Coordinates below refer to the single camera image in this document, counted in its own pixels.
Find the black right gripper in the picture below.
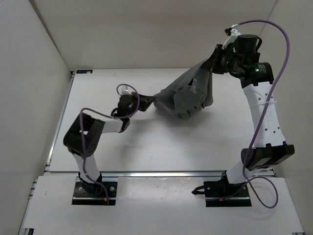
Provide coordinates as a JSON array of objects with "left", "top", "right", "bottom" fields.
[{"left": 201, "top": 46, "right": 242, "bottom": 75}]

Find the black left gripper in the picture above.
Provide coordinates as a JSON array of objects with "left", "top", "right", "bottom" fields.
[{"left": 127, "top": 91, "right": 156, "bottom": 117}]

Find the grey pleated skirt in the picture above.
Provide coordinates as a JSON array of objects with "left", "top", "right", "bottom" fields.
[{"left": 154, "top": 60, "right": 213, "bottom": 119}]

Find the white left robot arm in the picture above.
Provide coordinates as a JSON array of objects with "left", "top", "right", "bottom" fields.
[{"left": 63, "top": 92, "right": 156, "bottom": 201}]

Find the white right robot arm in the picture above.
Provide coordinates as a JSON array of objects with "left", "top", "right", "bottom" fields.
[{"left": 192, "top": 34, "right": 295, "bottom": 201}]

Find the blue label left corner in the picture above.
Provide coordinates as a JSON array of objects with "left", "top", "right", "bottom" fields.
[{"left": 76, "top": 70, "right": 93, "bottom": 74}]

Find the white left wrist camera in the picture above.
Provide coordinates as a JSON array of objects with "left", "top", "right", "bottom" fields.
[{"left": 119, "top": 90, "right": 132, "bottom": 96}]

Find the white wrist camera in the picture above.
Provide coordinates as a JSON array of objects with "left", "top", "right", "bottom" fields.
[
  {"left": 222, "top": 24, "right": 241, "bottom": 49},
  {"left": 119, "top": 90, "right": 132, "bottom": 96}
]

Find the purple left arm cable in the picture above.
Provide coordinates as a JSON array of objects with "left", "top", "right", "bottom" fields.
[{"left": 79, "top": 84, "right": 140, "bottom": 206}]

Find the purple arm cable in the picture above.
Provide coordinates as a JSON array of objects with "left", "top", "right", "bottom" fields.
[
  {"left": 205, "top": 20, "right": 291, "bottom": 209},
  {"left": 79, "top": 84, "right": 140, "bottom": 206}
]

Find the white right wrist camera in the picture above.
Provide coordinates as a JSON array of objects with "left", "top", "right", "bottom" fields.
[{"left": 222, "top": 24, "right": 241, "bottom": 49}]

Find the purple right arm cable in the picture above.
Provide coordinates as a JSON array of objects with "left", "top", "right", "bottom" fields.
[{"left": 205, "top": 20, "right": 291, "bottom": 209}]

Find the aluminium rail left table edge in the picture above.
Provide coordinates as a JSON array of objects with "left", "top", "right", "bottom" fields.
[{"left": 44, "top": 71, "right": 76, "bottom": 171}]

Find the aluminium rail along table front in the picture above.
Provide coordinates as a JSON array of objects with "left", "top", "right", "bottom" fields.
[{"left": 44, "top": 169, "right": 276, "bottom": 178}]

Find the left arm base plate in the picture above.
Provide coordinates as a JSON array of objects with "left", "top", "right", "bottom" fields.
[{"left": 71, "top": 177, "right": 118, "bottom": 206}]

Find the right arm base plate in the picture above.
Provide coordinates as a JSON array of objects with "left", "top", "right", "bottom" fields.
[{"left": 203, "top": 176, "right": 252, "bottom": 208}]

